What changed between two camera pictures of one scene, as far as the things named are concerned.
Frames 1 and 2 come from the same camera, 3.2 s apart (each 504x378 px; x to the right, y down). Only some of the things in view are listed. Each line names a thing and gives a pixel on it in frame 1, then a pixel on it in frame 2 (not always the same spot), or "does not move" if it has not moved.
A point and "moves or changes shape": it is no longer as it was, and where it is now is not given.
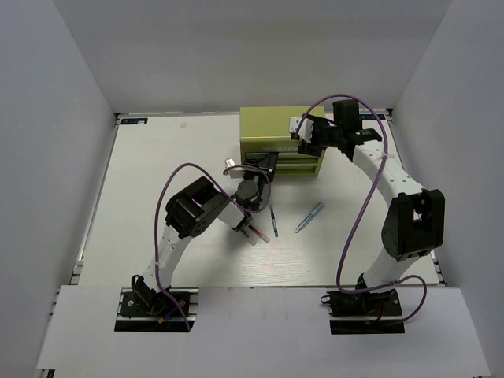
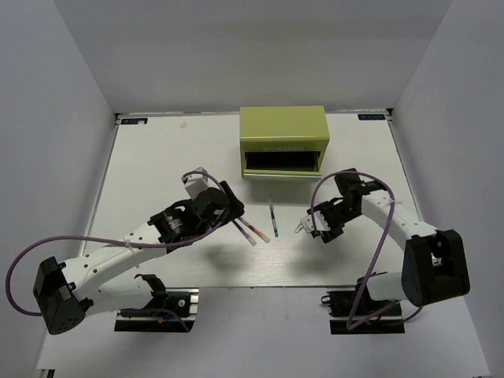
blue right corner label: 370,116 does not move
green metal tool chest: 266,129 does not move
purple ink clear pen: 252,241 does not move
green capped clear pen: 274,220 does not move
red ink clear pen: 265,238 does not move
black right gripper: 313,148 -> 335,231
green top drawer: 278,157 moves or changes shape
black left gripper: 270,174 -> 233,210
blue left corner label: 141,121 does not move
